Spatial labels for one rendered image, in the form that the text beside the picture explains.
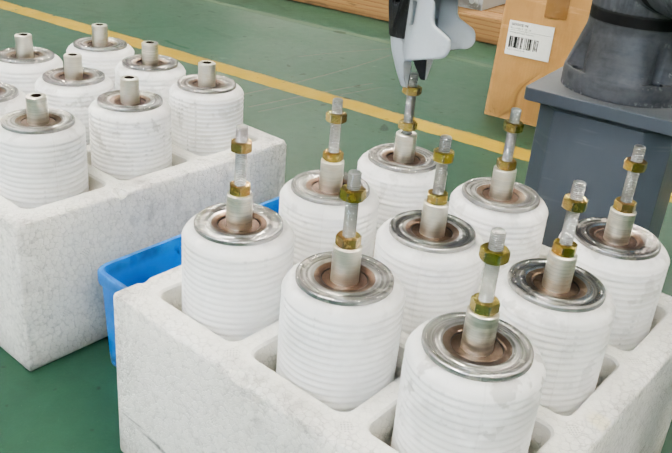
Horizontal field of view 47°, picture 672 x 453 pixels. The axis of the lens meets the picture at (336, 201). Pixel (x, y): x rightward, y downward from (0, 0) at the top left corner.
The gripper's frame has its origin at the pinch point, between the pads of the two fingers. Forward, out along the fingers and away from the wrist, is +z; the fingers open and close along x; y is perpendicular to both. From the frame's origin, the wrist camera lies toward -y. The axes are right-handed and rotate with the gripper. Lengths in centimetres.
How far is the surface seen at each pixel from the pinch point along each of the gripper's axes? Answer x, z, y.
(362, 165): -3.5, 10.3, -2.3
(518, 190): 0.5, 9.5, 13.4
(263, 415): -32.5, 18.7, 7.8
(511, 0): 96, 9, -26
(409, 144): -0.7, 7.6, 1.5
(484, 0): 172, 24, -62
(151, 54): 5.1, 8.1, -41.5
